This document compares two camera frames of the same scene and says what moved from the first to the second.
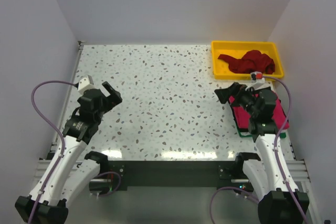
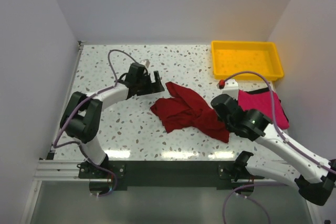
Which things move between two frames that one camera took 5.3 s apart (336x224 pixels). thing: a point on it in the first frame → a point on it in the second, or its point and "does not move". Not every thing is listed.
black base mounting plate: [173, 173] does not move
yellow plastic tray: [237, 60] does not move
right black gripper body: [247, 100] → [228, 124]
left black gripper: [113, 99] → [153, 87]
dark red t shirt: [252, 61] → [187, 109]
